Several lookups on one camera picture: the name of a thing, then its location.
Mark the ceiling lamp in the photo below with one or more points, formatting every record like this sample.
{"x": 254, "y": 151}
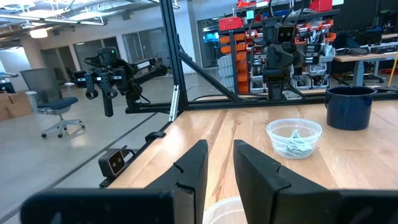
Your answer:
{"x": 38, "y": 32}

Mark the black table clip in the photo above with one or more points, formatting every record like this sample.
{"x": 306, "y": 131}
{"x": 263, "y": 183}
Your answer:
{"x": 155, "y": 136}

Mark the red storage bin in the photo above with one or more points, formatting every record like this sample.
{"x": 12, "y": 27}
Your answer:
{"x": 320, "y": 4}
{"x": 230, "y": 23}

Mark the brown cardboard box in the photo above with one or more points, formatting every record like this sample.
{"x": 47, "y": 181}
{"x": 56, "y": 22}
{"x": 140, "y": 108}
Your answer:
{"x": 20, "y": 104}
{"x": 4, "y": 107}

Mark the grey office chair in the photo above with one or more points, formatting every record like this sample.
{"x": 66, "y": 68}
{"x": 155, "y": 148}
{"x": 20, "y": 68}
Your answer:
{"x": 53, "y": 104}

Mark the clear plastic bowl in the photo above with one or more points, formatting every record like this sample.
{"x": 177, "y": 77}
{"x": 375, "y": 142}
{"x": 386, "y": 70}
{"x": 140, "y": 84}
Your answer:
{"x": 276, "y": 130}
{"x": 224, "y": 213}

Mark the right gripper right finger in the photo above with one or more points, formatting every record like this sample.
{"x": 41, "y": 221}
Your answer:
{"x": 264, "y": 183}

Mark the shelf rack with orange bins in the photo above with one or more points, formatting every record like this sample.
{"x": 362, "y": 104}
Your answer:
{"x": 241, "y": 56}

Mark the dark enamel mug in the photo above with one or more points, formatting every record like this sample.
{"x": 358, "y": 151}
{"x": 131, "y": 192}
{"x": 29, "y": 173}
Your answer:
{"x": 348, "y": 109}

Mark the black table-level camera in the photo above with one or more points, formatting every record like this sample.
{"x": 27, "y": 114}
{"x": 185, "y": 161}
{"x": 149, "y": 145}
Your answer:
{"x": 113, "y": 161}

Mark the silver frame bracket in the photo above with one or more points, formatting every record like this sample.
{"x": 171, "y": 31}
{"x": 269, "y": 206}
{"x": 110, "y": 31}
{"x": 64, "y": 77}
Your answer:
{"x": 174, "y": 102}

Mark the wooden desk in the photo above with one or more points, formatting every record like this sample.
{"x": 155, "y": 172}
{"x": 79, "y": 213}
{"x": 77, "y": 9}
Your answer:
{"x": 363, "y": 57}

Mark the yellow pole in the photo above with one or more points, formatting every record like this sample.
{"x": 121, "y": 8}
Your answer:
{"x": 393, "y": 68}

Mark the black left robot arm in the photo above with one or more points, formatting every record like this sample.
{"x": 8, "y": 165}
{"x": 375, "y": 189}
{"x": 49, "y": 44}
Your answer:
{"x": 275, "y": 91}

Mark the green stevia packet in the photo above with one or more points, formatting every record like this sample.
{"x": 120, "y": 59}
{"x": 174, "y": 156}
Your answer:
{"x": 298, "y": 150}
{"x": 294, "y": 138}

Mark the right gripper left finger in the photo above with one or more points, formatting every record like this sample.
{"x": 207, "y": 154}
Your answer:
{"x": 192, "y": 174}

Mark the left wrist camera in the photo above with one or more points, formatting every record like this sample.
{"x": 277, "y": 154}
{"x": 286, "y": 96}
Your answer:
{"x": 284, "y": 33}

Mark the black aluminium frame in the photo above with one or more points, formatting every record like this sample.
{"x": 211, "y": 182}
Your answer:
{"x": 172, "y": 46}

